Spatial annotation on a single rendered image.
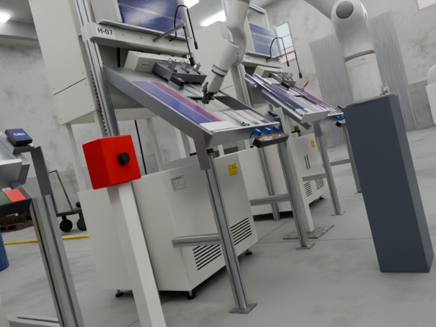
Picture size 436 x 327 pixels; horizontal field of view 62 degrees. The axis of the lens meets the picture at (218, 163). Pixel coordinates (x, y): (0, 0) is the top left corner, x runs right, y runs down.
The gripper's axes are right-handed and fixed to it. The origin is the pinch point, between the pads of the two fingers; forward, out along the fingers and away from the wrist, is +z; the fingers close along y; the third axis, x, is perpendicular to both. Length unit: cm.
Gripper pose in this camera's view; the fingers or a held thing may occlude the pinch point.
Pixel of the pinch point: (205, 99)
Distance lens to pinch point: 192.8
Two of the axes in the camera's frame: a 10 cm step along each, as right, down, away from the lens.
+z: -4.2, 8.1, 4.0
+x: 6.9, 5.7, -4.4
